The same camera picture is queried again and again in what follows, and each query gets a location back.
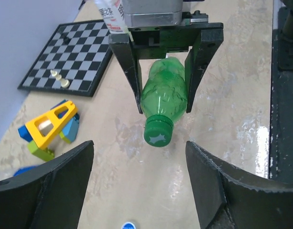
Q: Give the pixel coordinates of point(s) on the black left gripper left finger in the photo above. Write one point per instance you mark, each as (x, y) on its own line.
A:
(49, 196)

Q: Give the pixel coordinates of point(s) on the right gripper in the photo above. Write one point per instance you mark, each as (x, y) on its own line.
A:
(155, 42)

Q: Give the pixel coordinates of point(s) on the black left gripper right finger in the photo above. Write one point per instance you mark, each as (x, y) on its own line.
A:
(228, 197)

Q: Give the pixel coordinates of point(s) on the green plastic bottle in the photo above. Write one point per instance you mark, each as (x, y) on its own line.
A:
(165, 90)

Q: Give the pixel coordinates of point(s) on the Pocari Sweat white cap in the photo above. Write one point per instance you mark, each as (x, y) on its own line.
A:
(129, 225)

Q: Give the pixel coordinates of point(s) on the green bottle cap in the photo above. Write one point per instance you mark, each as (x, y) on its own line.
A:
(158, 130)

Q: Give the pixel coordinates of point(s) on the Pepsi label clear bottle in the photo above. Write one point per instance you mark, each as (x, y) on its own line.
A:
(23, 169)

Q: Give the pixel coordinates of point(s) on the clear fruit drink bottle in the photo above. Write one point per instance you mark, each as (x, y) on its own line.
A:
(113, 15)

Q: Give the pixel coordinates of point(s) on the teal green toy block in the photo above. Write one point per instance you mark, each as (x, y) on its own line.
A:
(69, 131)

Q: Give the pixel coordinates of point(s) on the black white chessboard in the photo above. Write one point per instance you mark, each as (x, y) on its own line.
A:
(83, 61)

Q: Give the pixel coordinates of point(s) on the black chess piece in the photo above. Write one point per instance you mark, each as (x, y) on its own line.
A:
(66, 39)

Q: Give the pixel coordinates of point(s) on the black table edge rail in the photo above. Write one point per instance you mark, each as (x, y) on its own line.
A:
(281, 113)

